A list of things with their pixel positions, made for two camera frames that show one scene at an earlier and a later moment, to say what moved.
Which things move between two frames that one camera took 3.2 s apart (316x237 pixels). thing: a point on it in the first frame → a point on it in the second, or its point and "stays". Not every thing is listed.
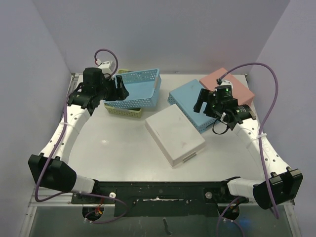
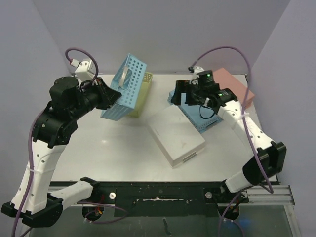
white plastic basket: [177, 137] stays
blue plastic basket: [142, 86] → [128, 79]
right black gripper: [206, 101] → [184, 90]
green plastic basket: [132, 112] → [142, 102]
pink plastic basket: [243, 95] stays
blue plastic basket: [185, 98] stays
